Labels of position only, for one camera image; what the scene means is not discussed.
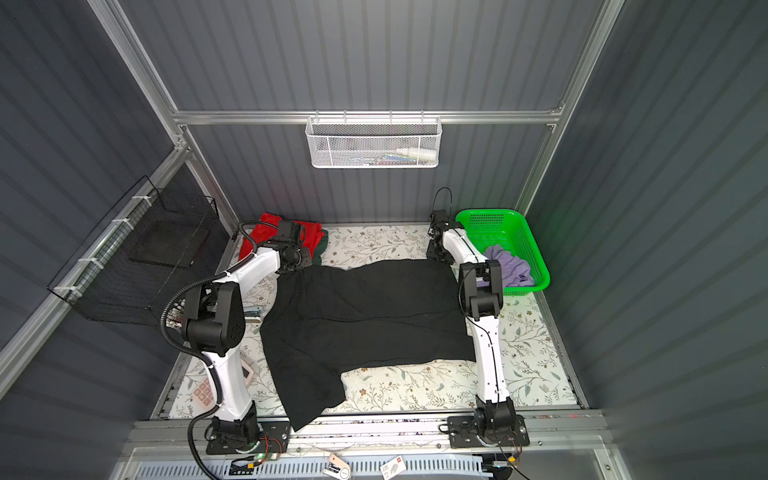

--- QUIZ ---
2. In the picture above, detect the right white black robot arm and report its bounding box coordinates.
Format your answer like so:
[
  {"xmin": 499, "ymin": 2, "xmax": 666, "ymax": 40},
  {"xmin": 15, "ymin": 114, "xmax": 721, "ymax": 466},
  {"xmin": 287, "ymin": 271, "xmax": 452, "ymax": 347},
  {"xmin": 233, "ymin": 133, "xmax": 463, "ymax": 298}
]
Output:
[{"xmin": 427, "ymin": 210, "xmax": 517, "ymax": 444}]

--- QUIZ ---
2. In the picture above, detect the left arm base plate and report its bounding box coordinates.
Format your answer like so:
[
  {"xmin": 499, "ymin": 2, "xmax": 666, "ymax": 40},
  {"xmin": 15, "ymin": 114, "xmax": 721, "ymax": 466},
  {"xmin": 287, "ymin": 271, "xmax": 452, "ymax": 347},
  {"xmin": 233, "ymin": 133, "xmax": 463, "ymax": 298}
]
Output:
[{"xmin": 204, "ymin": 418, "xmax": 291, "ymax": 457}]

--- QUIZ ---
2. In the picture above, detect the dark green folded t shirt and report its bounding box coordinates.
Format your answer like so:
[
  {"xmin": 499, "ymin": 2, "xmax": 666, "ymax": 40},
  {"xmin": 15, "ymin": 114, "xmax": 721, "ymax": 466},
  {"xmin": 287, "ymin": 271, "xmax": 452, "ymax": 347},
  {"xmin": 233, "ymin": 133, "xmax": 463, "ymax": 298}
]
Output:
[{"xmin": 312, "ymin": 229, "xmax": 329, "ymax": 265}]

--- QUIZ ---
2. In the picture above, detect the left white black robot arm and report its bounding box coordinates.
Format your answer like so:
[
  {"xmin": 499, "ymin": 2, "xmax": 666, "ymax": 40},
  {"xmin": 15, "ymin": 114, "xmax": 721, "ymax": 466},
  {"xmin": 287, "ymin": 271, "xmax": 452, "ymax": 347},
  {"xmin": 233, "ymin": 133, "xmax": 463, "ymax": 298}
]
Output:
[{"xmin": 167, "ymin": 220, "xmax": 312, "ymax": 445}]

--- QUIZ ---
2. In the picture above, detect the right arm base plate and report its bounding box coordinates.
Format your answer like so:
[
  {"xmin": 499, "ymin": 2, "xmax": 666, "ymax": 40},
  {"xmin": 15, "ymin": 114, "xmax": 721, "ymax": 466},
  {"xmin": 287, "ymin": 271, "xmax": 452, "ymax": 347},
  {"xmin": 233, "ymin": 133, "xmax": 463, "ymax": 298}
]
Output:
[{"xmin": 438, "ymin": 415, "xmax": 530, "ymax": 449}]

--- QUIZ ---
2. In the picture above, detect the white tag card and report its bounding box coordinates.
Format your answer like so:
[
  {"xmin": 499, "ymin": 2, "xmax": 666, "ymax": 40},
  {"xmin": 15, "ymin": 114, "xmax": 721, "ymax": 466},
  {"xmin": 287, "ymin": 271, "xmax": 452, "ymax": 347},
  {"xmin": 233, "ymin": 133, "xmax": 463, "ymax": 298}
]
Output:
[
  {"xmin": 322, "ymin": 453, "xmax": 351, "ymax": 480},
  {"xmin": 379, "ymin": 456, "xmax": 407, "ymax": 480}
]

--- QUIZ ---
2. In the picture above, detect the aluminium front rail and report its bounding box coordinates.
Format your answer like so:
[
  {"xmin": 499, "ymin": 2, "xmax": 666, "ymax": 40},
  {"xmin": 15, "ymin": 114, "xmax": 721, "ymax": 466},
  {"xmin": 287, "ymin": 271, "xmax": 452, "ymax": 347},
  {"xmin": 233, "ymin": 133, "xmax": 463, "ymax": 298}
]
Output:
[{"xmin": 119, "ymin": 409, "xmax": 614, "ymax": 460}]

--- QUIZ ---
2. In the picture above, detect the green plastic basket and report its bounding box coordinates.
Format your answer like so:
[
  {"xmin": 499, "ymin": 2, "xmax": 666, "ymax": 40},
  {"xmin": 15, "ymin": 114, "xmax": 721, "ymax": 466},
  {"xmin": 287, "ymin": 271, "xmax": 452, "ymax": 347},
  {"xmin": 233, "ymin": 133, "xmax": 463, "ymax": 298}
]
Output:
[{"xmin": 455, "ymin": 209, "xmax": 551, "ymax": 296}]

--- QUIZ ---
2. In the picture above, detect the black t shirt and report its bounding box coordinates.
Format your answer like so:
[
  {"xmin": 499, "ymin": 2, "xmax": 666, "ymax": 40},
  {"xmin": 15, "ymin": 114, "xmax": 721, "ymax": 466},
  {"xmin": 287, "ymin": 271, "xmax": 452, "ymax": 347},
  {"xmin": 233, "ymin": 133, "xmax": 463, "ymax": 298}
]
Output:
[{"xmin": 260, "ymin": 259, "xmax": 475, "ymax": 430}]

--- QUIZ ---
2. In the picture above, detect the purple t shirt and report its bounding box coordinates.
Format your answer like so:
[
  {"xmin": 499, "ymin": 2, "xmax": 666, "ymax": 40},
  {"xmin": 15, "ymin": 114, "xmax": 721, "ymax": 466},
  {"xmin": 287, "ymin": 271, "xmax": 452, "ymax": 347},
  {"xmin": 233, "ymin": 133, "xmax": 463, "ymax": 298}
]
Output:
[{"xmin": 484, "ymin": 245, "xmax": 535, "ymax": 288}]

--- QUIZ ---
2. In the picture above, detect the white wire mesh basket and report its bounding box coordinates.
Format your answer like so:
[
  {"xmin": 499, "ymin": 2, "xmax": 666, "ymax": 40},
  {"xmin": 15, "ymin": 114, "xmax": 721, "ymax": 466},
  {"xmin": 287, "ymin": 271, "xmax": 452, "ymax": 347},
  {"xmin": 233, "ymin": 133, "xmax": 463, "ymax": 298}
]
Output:
[{"xmin": 305, "ymin": 115, "xmax": 443, "ymax": 169}]

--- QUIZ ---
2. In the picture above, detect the white tag card left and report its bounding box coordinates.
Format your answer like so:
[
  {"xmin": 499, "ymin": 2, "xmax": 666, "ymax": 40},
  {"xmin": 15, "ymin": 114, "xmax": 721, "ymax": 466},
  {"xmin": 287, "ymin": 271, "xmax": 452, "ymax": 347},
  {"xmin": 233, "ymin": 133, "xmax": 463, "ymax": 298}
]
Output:
[{"xmin": 322, "ymin": 453, "xmax": 351, "ymax": 480}]

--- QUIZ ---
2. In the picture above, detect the red folded t shirt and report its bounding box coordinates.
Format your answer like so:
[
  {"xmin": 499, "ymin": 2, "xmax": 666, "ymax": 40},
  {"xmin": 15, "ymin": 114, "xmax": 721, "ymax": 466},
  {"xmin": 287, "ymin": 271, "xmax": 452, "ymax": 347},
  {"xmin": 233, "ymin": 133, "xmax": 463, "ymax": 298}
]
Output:
[{"xmin": 238, "ymin": 212, "xmax": 323, "ymax": 260}]

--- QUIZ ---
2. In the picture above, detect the floral table mat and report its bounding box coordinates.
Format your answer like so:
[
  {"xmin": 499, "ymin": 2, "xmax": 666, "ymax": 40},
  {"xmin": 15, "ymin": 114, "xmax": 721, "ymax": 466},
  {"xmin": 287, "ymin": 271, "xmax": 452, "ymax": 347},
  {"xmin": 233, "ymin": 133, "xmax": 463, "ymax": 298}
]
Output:
[{"xmin": 159, "ymin": 225, "xmax": 578, "ymax": 419}]

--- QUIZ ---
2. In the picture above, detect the white spray bottle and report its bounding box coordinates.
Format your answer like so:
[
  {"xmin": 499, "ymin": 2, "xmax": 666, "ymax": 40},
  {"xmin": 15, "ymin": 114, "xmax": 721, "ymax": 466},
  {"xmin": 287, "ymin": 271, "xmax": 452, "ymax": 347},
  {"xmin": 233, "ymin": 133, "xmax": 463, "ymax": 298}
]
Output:
[{"xmin": 395, "ymin": 147, "xmax": 438, "ymax": 164}]

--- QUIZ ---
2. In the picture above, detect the black wire basket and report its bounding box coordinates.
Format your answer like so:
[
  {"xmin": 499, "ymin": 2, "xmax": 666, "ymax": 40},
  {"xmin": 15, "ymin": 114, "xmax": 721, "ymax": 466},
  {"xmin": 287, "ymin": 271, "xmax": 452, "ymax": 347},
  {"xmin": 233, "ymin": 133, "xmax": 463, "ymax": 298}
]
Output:
[{"xmin": 48, "ymin": 169, "xmax": 229, "ymax": 326}]

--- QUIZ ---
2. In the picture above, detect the white tag card right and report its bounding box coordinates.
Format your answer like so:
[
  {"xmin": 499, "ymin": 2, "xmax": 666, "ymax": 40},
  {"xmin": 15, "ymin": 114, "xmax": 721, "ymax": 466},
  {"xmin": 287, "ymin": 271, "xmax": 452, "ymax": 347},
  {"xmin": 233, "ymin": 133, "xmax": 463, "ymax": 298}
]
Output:
[{"xmin": 379, "ymin": 456, "xmax": 407, "ymax": 480}]

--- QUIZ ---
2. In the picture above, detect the pink white remote pad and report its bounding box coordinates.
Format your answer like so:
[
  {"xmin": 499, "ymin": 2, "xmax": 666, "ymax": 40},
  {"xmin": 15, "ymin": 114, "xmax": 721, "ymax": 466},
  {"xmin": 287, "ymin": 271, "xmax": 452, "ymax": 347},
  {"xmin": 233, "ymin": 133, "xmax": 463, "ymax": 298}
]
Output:
[{"xmin": 189, "ymin": 360, "xmax": 254, "ymax": 409}]

